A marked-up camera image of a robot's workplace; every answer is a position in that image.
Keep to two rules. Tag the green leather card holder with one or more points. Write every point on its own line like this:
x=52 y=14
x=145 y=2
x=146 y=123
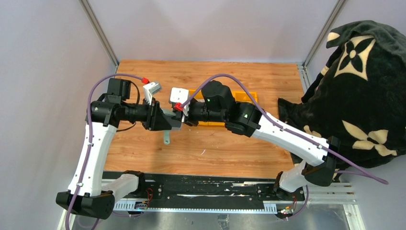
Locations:
x=175 y=124

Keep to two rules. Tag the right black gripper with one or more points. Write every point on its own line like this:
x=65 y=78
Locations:
x=188 y=120

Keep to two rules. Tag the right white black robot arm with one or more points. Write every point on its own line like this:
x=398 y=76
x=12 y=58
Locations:
x=317 y=165

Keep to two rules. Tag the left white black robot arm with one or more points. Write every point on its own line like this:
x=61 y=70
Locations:
x=98 y=146

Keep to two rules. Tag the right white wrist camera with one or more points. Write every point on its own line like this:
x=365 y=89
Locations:
x=177 y=97

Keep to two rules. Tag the middle yellow plastic bin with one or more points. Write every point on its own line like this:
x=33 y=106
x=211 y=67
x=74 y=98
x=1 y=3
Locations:
x=210 y=124

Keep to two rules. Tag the black floral blanket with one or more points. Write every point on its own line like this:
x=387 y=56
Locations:
x=359 y=96

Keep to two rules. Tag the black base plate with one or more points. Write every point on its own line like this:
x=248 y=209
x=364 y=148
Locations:
x=196 y=192

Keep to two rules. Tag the right yellow plastic bin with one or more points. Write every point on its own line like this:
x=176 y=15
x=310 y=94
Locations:
x=241 y=96

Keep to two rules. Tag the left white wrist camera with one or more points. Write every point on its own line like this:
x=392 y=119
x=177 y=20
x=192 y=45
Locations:
x=150 y=89

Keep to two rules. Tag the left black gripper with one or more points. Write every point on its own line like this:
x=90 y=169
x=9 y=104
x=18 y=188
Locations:
x=156 y=120

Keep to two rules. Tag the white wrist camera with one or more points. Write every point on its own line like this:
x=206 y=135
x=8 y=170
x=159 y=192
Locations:
x=150 y=89
x=177 y=97

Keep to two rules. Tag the aluminium frame rail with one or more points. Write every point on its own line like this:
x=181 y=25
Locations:
x=335 y=194

